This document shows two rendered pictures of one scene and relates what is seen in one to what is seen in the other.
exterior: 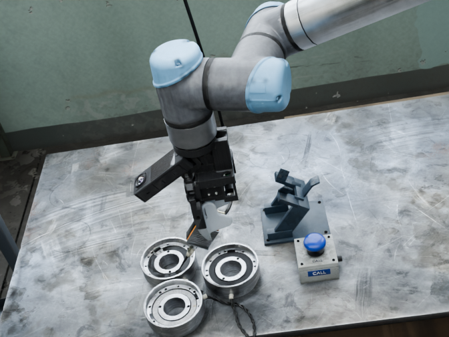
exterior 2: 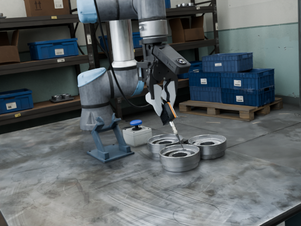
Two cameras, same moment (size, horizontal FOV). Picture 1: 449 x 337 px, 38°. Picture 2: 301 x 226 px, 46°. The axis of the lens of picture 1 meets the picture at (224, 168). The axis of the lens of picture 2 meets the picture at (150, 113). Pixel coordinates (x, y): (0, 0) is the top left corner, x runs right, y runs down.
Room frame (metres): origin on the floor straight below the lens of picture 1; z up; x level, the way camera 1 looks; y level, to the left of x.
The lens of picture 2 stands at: (1.44, 0.79, 1.13)
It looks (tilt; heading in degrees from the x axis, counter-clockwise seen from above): 12 degrees down; 232
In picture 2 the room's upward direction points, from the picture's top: 6 degrees counter-clockwise
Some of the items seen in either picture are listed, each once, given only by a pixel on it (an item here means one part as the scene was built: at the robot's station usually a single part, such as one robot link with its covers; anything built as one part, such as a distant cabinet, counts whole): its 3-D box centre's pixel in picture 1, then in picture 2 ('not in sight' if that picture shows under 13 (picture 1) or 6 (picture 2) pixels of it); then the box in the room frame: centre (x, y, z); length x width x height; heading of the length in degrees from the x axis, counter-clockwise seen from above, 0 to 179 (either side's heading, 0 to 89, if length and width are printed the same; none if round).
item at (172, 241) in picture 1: (170, 264); (179, 158); (0.85, 0.14, 0.82); 0.10 x 0.10 x 0.04
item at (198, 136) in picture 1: (191, 125); (152, 30); (0.81, 0.04, 1.15); 0.08 x 0.08 x 0.05
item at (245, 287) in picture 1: (231, 271); (165, 145); (0.80, 0.03, 0.82); 0.10 x 0.10 x 0.04
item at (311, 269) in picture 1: (319, 257); (136, 135); (0.79, -0.13, 0.82); 0.08 x 0.07 x 0.05; 84
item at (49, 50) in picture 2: not in sight; (53, 49); (-0.45, -3.49, 1.11); 0.52 x 0.38 x 0.22; 174
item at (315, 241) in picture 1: (315, 248); (136, 128); (0.79, -0.13, 0.85); 0.04 x 0.04 x 0.05
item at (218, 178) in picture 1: (206, 165); (154, 60); (0.81, 0.03, 1.07); 0.09 x 0.08 x 0.12; 85
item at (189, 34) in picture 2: not in sight; (187, 29); (-2.58, -3.25, 1.19); 0.45 x 0.40 x 0.37; 169
